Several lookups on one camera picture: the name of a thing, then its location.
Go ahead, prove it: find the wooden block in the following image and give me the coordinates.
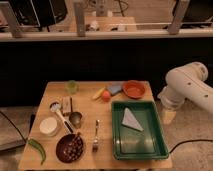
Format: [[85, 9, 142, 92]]
[[62, 96, 72, 116]]

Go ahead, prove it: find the black cable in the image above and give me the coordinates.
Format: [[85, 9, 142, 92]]
[[168, 138, 213, 155]]

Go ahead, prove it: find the green plastic tray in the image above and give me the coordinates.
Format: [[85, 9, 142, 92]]
[[111, 101, 169, 160]]

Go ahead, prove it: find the orange tomato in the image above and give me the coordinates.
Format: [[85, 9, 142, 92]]
[[101, 90, 111, 102]]

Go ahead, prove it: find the white round container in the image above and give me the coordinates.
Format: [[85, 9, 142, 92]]
[[39, 117, 58, 136]]

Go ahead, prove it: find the yellow banana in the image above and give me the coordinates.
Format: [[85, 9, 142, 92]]
[[92, 87, 105, 100]]

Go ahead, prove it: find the green plastic cup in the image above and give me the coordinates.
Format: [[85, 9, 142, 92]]
[[66, 80, 78, 94]]

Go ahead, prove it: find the orange bowl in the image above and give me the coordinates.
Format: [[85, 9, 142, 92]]
[[122, 80, 145, 99]]

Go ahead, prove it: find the metal fork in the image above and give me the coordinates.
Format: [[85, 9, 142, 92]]
[[92, 120, 100, 152]]

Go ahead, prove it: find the green chili pepper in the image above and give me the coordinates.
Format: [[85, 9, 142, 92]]
[[28, 139, 46, 164]]

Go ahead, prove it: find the white-handled dish brush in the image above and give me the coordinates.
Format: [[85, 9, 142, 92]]
[[50, 102, 73, 134]]

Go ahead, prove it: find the grey folded cloth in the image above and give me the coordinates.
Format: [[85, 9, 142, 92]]
[[122, 108, 143, 131]]

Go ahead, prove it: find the blue sponge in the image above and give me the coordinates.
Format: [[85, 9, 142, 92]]
[[107, 83, 122, 96]]

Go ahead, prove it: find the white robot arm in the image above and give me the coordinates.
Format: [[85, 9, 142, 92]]
[[158, 62, 213, 125]]

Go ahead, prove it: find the dark brown bowl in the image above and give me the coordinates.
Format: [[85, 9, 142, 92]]
[[56, 134, 84, 163]]

